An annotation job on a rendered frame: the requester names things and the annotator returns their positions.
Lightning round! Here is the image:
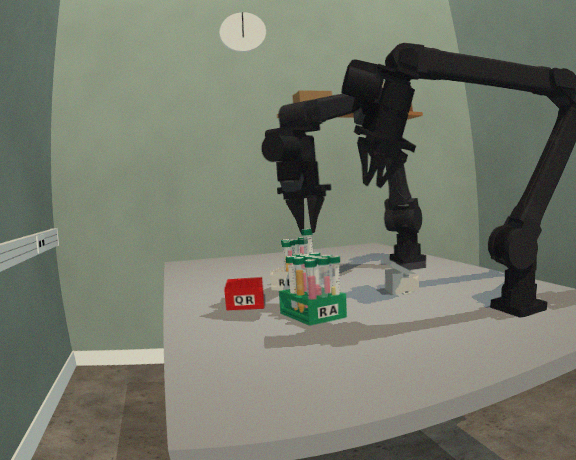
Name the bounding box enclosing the red block with round holes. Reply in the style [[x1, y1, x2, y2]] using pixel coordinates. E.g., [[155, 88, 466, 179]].
[[224, 277, 264, 310]]

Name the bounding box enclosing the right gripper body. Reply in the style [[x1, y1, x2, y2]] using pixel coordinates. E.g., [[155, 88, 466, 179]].
[[277, 184, 331, 200]]

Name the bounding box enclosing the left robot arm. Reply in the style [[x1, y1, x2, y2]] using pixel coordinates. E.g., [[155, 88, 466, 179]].
[[341, 43, 576, 317]]

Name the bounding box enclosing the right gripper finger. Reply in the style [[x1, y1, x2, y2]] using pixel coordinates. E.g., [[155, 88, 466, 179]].
[[307, 197, 324, 233], [286, 198, 304, 233]]

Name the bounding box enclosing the green tube rack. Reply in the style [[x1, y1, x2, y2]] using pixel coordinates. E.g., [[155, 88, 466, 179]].
[[279, 289, 347, 326]]

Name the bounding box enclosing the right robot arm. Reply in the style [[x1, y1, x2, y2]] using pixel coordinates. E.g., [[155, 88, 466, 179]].
[[261, 94, 426, 264]]

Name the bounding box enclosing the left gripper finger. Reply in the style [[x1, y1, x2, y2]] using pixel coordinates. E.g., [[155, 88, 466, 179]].
[[357, 140, 385, 186], [376, 153, 407, 188]]

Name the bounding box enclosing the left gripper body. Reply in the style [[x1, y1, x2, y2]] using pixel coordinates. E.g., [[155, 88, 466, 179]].
[[354, 103, 416, 158]]

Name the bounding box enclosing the test tube with green cap and pink liquid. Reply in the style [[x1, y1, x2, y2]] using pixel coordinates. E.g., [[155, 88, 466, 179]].
[[304, 259, 317, 299]]

